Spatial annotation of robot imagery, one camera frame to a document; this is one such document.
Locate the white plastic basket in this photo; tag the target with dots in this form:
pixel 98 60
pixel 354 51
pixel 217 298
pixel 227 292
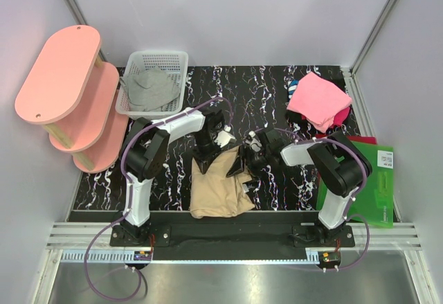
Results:
pixel 173 63

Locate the red plastic folder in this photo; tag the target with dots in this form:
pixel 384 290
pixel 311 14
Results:
pixel 363 139

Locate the pink folded t shirt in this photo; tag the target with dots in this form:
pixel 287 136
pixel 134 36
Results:
pixel 317 98

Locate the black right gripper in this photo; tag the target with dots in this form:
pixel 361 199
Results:
pixel 239 164

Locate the grey t shirt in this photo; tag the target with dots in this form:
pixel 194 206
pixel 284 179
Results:
pixel 150 90

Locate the white slotted cable duct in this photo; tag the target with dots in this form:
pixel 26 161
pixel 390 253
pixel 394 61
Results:
pixel 107 256

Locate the magenta garment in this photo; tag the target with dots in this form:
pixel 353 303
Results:
pixel 340 117

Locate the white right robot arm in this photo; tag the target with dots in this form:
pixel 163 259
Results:
pixel 342 167

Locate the blue white striped garment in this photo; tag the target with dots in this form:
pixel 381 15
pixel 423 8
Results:
pixel 291 87

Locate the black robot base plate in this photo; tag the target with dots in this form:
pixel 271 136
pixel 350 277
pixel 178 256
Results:
pixel 257 235

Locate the beige t shirt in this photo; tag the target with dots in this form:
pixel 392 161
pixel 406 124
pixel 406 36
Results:
pixel 214 194

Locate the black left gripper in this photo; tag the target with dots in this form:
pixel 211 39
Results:
pixel 204 160

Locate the green plastic folder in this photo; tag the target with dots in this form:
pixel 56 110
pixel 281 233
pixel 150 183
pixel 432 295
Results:
pixel 375 202

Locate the pink tiered shelf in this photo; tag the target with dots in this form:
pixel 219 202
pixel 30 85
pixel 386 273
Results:
pixel 72 94

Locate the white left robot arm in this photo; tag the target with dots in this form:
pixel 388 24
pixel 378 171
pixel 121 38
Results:
pixel 145 149

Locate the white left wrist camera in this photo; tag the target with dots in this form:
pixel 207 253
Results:
pixel 223 138

